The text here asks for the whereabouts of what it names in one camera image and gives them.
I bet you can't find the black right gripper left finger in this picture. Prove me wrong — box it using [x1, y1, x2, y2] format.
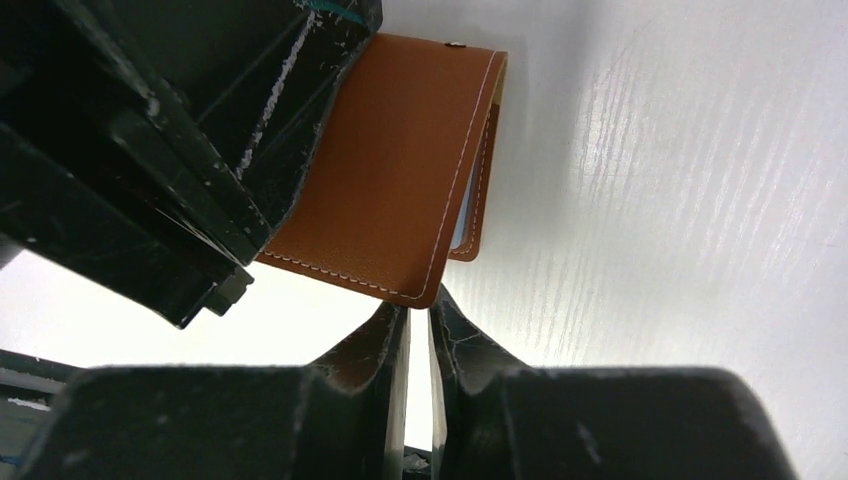
[16, 303, 410, 479]

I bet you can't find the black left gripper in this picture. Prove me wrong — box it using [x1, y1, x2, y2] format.
[1, 1, 383, 328]

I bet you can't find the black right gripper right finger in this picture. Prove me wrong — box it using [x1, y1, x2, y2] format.
[428, 289, 796, 479]

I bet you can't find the brown leather card holder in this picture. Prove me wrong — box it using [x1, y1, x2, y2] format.
[258, 34, 508, 309]

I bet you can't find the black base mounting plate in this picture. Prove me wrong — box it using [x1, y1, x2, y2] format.
[1, 349, 81, 478]

